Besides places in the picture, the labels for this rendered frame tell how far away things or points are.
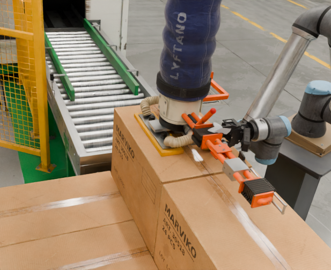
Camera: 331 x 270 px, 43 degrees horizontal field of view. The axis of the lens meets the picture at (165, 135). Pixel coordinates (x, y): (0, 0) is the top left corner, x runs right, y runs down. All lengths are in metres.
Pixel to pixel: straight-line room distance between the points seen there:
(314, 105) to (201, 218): 1.07
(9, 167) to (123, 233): 1.55
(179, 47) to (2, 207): 1.10
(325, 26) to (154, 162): 0.85
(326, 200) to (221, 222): 2.00
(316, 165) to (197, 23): 1.05
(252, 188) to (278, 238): 0.20
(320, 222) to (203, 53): 1.85
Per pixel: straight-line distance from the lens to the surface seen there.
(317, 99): 2.30
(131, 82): 3.12
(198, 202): 1.53
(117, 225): 1.99
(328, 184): 3.58
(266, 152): 1.83
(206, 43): 1.65
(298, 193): 2.51
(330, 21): 1.80
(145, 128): 1.86
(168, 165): 1.67
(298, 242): 1.49
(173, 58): 1.66
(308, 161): 2.30
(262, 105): 1.87
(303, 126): 2.38
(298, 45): 1.86
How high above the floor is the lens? 1.91
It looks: 31 degrees down
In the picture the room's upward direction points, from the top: 7 degrees clockwise
